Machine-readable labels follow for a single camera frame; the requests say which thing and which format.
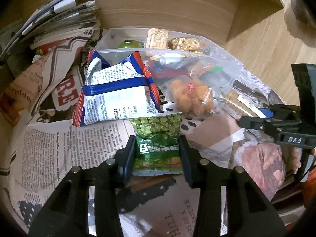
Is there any orange puff snack bag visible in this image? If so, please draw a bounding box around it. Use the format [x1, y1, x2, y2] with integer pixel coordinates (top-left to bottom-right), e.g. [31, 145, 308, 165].
[166, 75, 213, 116]

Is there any clear plastic storage bin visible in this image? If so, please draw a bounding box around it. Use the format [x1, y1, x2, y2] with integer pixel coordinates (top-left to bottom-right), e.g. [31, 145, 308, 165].
[95, 27, 243, 110]

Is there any corn snack pack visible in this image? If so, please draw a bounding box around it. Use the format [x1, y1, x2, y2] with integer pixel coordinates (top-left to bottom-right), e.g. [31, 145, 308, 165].
[168, 38, 201, 51]

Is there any green pea snack packet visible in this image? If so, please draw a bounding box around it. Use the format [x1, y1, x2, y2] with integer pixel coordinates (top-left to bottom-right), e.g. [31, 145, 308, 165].
[129, 112, 183, 176]

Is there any brown cracker pack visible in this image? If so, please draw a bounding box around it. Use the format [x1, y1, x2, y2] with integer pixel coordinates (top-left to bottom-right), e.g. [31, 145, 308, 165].
[145, 28, 169, 49]

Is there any white blue red chip bag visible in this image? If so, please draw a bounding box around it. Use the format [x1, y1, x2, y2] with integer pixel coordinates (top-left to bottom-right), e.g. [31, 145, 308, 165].
[72, 51, 161, 127]

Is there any red snack packet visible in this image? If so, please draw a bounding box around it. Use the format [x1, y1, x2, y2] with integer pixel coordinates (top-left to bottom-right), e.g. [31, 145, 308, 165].
[145, 60, 189, 79]

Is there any person's hand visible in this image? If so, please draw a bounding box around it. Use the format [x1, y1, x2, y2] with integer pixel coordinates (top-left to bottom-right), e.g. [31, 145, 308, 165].
[288, 147, 302, 172]

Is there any newspaper print cloth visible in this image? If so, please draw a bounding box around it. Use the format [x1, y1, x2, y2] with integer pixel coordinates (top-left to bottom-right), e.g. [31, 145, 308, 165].
[0, 28, 287, 237]

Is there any pink striped curtain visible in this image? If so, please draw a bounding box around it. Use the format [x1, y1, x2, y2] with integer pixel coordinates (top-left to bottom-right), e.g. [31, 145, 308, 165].
[290, 0, 315, 29]

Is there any stack of books and papers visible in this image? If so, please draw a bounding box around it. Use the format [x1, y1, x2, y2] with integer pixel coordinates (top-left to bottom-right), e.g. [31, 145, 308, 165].
[1, 0, 97, 61]

